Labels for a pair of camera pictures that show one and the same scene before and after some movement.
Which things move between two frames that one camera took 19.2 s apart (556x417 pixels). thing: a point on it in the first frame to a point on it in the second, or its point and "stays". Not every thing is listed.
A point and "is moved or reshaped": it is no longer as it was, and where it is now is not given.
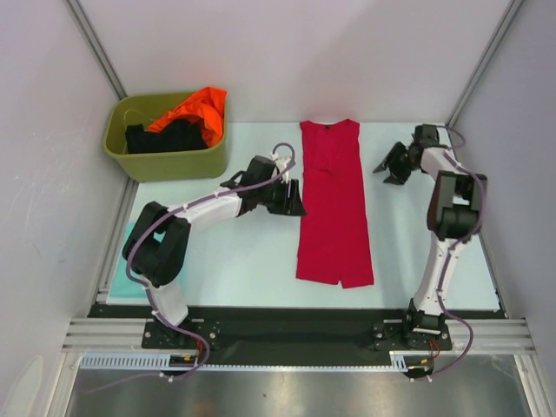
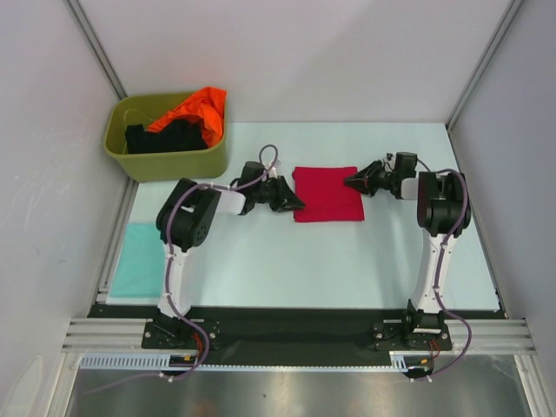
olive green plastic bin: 143,109 stays
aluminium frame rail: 109,335 stays
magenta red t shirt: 334,240 is moved or reshaped
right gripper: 402,159 to 373,178
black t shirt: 176,135 stays
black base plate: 289,336 stays
